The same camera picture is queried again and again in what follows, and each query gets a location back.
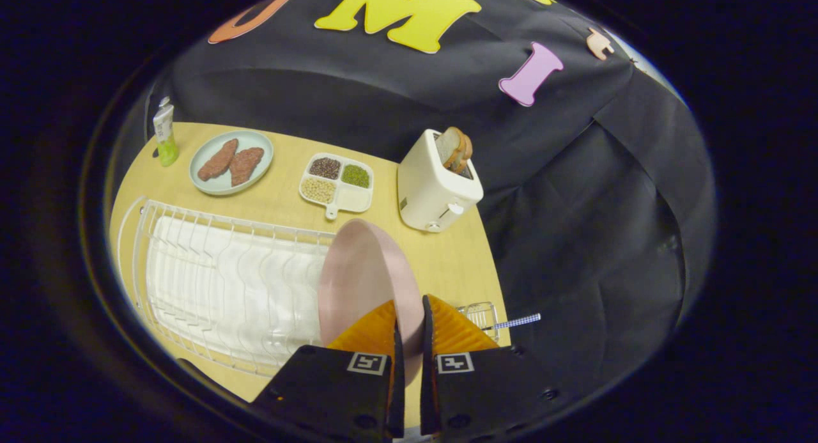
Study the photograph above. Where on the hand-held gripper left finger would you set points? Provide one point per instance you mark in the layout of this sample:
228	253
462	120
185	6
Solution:
398	392

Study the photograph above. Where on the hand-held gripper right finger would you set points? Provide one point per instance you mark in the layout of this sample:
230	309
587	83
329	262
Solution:
427	392

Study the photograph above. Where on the pink plate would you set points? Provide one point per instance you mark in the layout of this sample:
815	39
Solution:
364	277

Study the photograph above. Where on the white divided bean dish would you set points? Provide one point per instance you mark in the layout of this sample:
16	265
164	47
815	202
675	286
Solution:
354	200

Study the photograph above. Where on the pale green plate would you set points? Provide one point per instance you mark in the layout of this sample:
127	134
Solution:
255	142

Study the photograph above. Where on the cream toaster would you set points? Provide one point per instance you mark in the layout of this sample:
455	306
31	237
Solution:
434	200

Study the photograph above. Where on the toast bread slice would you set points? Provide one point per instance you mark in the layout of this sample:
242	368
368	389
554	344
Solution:
448	146
466	154

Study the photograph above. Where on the brown meat patty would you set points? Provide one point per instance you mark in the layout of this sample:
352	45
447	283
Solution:
246	165
217	160

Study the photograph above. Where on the white and green tube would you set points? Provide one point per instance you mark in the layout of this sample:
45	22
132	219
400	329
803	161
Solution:
165	133

